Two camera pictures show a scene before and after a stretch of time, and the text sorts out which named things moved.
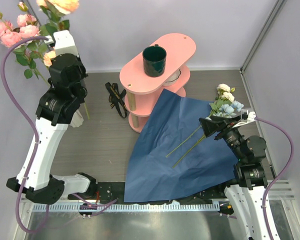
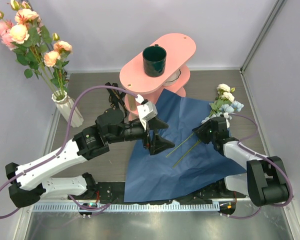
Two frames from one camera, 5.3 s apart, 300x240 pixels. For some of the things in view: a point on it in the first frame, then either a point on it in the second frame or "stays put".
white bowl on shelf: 172,78 stays put
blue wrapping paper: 170,159 stays put
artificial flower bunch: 223,106 stays put
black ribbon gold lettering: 117,98 stays put
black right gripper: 211,126 to 200,130
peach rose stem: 55,10 to 25,53
